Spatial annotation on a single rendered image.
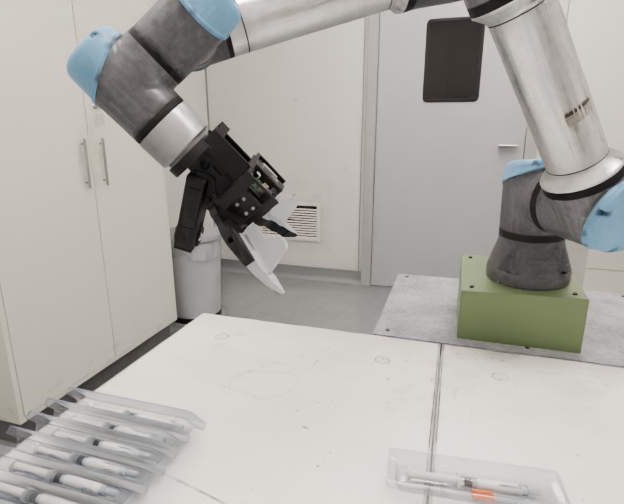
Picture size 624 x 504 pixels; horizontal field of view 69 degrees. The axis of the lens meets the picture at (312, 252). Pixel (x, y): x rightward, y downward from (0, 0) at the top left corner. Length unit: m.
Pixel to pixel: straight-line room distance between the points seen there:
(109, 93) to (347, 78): 2.86
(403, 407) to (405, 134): 2.69
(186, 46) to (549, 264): 0.70
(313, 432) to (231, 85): 3.21
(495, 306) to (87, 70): 0.73
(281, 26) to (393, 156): 2.61
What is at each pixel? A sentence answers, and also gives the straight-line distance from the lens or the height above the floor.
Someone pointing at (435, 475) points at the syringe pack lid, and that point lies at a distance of 0.57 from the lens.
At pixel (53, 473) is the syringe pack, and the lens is 0.59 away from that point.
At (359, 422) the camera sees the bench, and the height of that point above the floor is 0.75.
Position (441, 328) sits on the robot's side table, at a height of 0.75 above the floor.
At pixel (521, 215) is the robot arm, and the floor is 0.99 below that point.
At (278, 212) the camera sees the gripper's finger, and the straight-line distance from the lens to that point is 0.66.
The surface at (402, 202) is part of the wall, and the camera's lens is 3.29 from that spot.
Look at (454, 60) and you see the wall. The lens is 3.26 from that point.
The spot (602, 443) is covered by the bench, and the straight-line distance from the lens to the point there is 0.73.
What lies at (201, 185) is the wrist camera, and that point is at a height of 1.07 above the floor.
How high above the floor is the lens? 1.14
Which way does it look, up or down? 15 degrees down
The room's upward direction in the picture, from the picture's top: straight up
